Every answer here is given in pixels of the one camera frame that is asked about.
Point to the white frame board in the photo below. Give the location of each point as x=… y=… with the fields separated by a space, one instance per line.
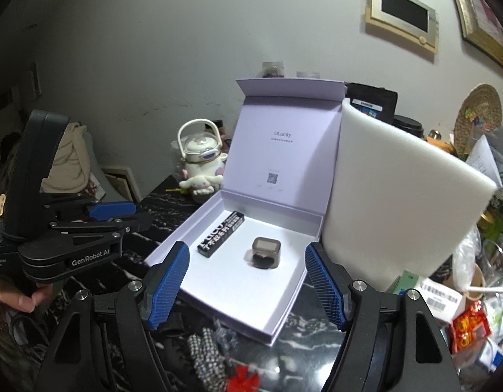
x=125 y=179

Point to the lavender gift box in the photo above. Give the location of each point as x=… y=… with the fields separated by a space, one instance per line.
x=276 y=151

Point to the black round lid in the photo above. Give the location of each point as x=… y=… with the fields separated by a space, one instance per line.
x=406 y=126

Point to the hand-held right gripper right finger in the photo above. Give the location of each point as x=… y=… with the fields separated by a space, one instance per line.
x=325 y=286

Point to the glass jar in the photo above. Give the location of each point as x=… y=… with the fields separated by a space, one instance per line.
x=272 y=69
x=308 y=74

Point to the wall intercom panel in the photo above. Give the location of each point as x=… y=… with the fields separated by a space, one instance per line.
x=402 y=12

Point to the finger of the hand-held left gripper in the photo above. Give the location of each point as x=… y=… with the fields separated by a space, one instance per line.
x=112 y=223
x=110 y=210

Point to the black bag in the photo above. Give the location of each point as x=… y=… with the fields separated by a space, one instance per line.
x=374 y=98

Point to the white cartoon dog kettle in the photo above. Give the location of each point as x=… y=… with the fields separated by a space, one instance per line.
x=200 y=147

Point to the white labelled carton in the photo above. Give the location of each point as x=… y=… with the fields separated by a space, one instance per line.
x=441 y=300

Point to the white paper sheets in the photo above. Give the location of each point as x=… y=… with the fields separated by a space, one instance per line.
x=484 y=159

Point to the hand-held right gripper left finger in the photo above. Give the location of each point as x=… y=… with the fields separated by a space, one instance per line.
x=170 y=286

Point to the clear plastic bag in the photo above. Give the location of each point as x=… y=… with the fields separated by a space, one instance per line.
x=466 y=257

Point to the woven straw fan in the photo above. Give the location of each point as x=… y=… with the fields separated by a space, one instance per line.
x=480 y=110

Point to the red and checked hair bow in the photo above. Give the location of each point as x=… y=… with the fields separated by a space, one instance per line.
x=206 y=353

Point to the beige cloth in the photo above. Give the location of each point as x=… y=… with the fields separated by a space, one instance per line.
x=70 y=159

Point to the white foam sheet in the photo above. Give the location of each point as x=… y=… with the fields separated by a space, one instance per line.
x=398 y=196

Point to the black stick packet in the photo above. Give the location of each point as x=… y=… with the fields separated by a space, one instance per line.
x=221 y=235

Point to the grey earbud case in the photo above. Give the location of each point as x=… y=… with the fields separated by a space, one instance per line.
x=266 y=247

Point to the person's left hand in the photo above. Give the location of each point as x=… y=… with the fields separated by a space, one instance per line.
x=14 y=300

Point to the framed picture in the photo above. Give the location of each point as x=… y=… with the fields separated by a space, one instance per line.
x=484 y=12

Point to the red printed packet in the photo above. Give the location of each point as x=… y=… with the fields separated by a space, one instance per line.
x=470 y=328

